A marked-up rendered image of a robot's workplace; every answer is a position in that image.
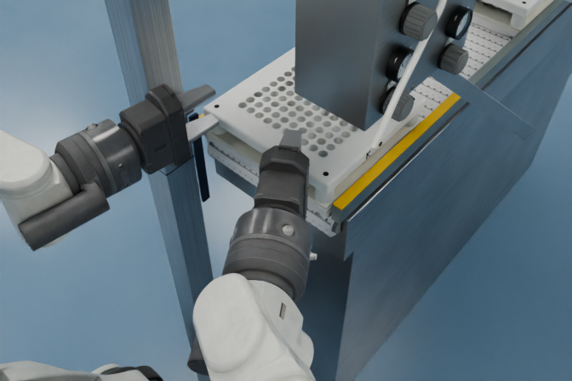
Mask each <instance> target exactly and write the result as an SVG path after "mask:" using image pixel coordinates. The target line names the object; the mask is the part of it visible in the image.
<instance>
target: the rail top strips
mask: <svg viewBox="0 0 572 381"><path fill-rule="evenodd" d="M460 98H461V97H460V96H459V95H457V94H455V93H452V94H451V95H450V96H449V97H448V98H447V99H446V100H445V101H444V102H443V103H442V104H440V105H439V106H438V107H437V108H436V109H435V110H434V111H433V112H432V113H431V114H429V115H428V116H427V117H426V118H425V119H424V120H423V121H422V122H421V123H420V124H418V125H417V126H416V127H415V128H414V129H413V130H412V131H411V132H410V133H409V134H407V135H406V136H405V137H404V138H403V139H402V140H401V141H400V142H399V143H398V144H397V145H395V146H394V147H393V148H392V149H391V150H390V151H389V152H388V153H387V154H385V155H384V156H383V157H382V158H381V159H380V160H379V161H378V162H377V163H376V164H375V165H374V166H373V167H372V168H371V169H370V170H369V171H368V172H367V173H366V174H364V175H363V176H362V177H361V178H360V179H359V180H358V181H357V182H356V183H355V184H354V185H352V186H351V187H350V188H349V189H348V190H347V191H346V192H345V193H344V194H342V195H341V196H340V197H339V198H338V199H337V200H336V201H335V202H334V203H333V206H335V207H337V208H338V209H339V210H342V209H344V208H345V207H346V206H347V205H348V204H349V203H350V202H351V201H352V200H353V199H354V198H355V197H356V196H357V195H359V194H360V193H361V192H362V191H363V190H364V189H365V188H366V187H367V186H368V185H369V184H370V183H371V182H372V181H373V180H375V179H376V178H377V177H378V176H379V175H380V174H381V173H382V172H383V171H384V170H385V169H386V168H387V167H388V166H390V165H391V164H392V163H393V162H394V161H395V160H396V159H397V158H398V157H399V156H400V155H401V154H402V153H403V152H404V151H406V150H407V149H408V148H409V147H410V146H411V145H412V144H413V143H414V142H415V141H416V140H417V139H418V138H419V137H420V136H421V135H422V134H423V133H424V132H425V131H426V130H427V129H429V127H431V125H433V123H435V122H436V121H437V120H438V119H439V118H440V117H441V116H442V115H443V114H444V113H445V112H446V111H447V110H448V109H450V108H451V107H452V106H453V105H454V104H455V103H456V102H457V101H458V100H459V99H460Z"/></svg>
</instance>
